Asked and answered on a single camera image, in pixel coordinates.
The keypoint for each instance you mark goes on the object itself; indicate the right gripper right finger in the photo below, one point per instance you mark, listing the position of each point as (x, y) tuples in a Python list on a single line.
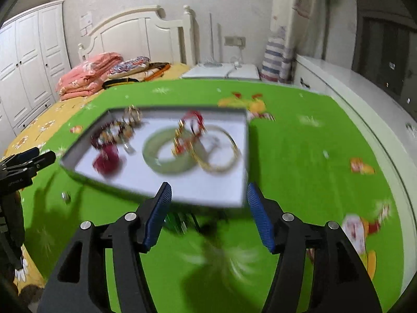
[(340, 282)]

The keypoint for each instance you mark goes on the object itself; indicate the thin gold bangle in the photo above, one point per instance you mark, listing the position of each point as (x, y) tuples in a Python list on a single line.
[(216, 151)]

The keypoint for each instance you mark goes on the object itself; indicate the gold ring bangles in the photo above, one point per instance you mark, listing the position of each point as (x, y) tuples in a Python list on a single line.
[(132, 116)]

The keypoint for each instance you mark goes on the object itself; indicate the white nightstand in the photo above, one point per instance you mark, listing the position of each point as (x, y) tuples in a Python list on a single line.
[(241, 72)]

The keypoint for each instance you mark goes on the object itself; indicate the pink folded quilt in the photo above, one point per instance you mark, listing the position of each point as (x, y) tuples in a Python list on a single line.
[(87, 78)]

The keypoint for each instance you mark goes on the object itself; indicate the grey jewelry tray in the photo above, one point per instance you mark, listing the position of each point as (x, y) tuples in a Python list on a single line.
[(195, 188)]

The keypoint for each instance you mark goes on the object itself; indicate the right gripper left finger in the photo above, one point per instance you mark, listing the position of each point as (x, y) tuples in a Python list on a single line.
[(80, 281)]

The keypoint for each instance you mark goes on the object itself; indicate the patterned pillow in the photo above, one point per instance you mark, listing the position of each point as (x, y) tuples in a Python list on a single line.
[(129, 67)]

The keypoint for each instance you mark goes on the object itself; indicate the dark window frame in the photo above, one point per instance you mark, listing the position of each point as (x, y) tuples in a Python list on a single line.
[(385, 49)]

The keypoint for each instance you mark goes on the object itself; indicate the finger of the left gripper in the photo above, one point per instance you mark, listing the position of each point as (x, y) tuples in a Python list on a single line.
[(21, 176), (20, 158)]

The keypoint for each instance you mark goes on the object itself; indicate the white headboard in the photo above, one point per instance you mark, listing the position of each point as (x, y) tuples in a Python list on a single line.
[(142, 32)]

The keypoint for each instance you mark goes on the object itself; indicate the wall socket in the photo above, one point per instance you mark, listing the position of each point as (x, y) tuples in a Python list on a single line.
[(234, 41)]

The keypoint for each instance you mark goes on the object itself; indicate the desk lamp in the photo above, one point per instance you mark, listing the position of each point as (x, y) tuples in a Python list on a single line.
[(211, 62)]

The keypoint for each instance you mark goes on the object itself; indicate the white wardrobe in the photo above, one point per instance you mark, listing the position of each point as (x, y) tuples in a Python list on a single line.
[(33, 58)]

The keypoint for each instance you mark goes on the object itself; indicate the green jade bangle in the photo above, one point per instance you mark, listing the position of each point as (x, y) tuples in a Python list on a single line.
[(159, 154)]

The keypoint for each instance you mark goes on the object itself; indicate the green cartoon blanket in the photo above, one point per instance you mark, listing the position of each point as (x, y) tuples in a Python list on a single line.
[(310, 157)]

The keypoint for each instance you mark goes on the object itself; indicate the sailboat curtain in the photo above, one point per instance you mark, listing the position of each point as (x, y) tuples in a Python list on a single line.
[(297, 28)]

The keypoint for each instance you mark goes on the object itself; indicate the black orange folded cloth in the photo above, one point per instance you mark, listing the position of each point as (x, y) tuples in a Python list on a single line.
[(155, 70)]

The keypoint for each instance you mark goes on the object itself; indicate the white window cabinet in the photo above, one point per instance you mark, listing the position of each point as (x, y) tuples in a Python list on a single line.
[(389, 129)]

